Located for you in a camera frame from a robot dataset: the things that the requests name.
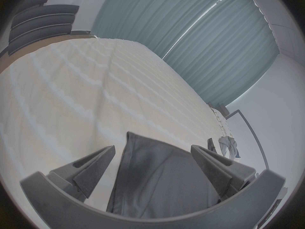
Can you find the bed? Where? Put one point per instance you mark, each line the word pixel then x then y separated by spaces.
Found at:
pixel 71 92

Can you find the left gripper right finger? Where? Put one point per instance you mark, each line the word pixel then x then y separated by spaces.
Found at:
pixel 214 168

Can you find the black T-shirt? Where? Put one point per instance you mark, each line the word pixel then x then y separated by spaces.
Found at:
pixel 154 180

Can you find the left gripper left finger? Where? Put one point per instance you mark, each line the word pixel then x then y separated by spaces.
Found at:
pixel 93 173

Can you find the grey bedside table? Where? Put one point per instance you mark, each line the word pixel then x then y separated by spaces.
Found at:
pixel 222 107

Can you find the pile of clothes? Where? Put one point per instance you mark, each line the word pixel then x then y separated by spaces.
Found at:
pixel 228 147

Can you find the white printed pillow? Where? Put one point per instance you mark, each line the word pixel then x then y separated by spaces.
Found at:
pixel 221 123

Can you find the blue-green curtain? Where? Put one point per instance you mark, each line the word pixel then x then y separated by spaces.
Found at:
pixel 226 51
pixel 147 15

